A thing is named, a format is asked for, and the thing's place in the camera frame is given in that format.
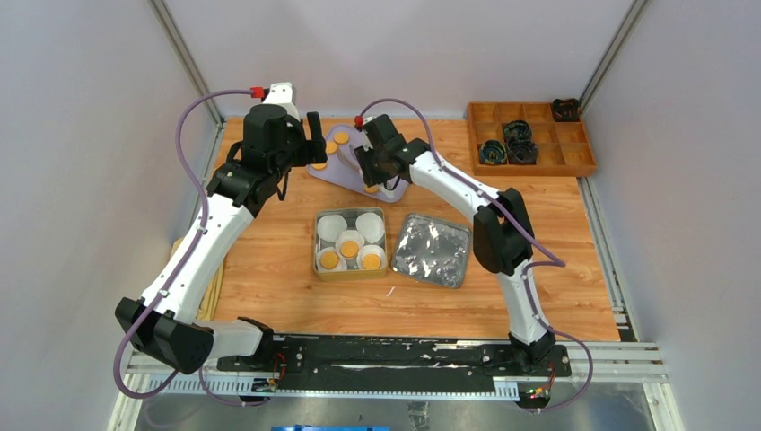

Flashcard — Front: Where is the metal tongs grey handle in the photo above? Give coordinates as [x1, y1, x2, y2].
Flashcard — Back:
[337, 146, 400, 194]

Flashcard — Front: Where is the silver tin lid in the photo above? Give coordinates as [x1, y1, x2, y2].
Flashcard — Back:
[390, 213, 472, 289]

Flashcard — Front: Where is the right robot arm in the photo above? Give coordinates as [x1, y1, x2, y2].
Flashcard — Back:
[354, 115, 555, 375]

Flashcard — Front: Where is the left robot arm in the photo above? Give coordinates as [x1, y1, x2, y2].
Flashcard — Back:
[115, 103, 327, 374]

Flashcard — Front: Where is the lavender plastic tray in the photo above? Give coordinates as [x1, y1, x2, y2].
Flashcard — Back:
[307, 124, 409, 203]

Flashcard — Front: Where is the gold cookie tin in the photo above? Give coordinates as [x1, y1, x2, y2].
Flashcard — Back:
[311, 207, 389, 282]

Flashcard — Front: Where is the white paper cup top-right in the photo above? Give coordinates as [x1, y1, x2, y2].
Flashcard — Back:
[355, 212, 385, 243]

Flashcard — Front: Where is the white paper cup top-left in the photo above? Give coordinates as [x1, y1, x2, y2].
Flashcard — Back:
[316, 214, 348, 242]

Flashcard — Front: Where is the white paper cup centre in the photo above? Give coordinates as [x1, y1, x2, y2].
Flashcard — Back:
[336, 229, 365, 259]

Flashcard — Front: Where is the white paper cup bottom-right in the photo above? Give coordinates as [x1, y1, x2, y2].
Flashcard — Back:
[356, 244, 387, 271]

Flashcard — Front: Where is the wooden compartment tray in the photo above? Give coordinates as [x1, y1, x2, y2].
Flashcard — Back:
[466, 101, 598, 177]

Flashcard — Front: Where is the white paper cup bottom-left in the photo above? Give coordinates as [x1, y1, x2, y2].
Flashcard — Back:
[315, 247, 348, 273]

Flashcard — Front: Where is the rolled green blue tie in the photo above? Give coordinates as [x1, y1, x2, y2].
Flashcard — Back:
[502, 119, 532, 143]

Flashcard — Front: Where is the rolled dark tie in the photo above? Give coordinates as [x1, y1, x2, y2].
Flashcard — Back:
[507, 139, 539, 165]

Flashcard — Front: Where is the rolled dark tie corner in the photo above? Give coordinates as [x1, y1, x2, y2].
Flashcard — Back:
[550, 98, 581, 122]

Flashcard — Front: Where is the aluminium frame rail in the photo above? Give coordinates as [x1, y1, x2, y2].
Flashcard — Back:
[146, 0, 211, 97]

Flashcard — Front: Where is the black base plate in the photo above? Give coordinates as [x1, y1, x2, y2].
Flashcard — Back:
[216, 335, 572, 394]

